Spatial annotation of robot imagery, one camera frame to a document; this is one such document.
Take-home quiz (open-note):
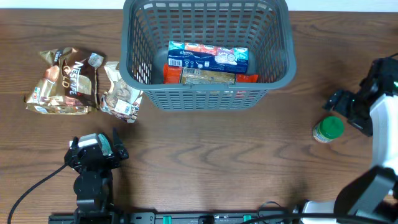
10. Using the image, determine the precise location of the green lid jar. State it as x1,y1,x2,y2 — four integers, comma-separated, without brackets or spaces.
312,116,345,143

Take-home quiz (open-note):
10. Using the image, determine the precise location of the orange cracker packet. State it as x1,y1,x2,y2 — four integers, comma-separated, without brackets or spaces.
163,64,258,85

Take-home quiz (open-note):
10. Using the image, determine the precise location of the Kleenex tissue multipack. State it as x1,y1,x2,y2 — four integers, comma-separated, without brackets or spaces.
168,41,249,74

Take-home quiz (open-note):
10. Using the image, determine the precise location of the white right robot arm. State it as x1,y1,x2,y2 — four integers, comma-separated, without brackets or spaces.
300,77,397,223

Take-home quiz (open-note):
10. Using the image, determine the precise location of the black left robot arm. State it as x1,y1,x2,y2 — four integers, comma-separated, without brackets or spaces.
64,129,130,224

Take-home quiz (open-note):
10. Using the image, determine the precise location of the clear nut mix bag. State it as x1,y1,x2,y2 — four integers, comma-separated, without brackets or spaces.
99,62,144,123

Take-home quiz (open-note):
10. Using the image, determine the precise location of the gold Nescafe coffee bag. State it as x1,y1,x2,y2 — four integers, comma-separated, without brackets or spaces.
24,47,104,115

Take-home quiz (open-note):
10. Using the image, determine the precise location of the grey plastic basket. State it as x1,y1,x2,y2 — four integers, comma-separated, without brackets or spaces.
120,0,297,111

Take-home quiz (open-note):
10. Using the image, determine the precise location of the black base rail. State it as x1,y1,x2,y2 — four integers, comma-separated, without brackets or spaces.
48,209,288,224

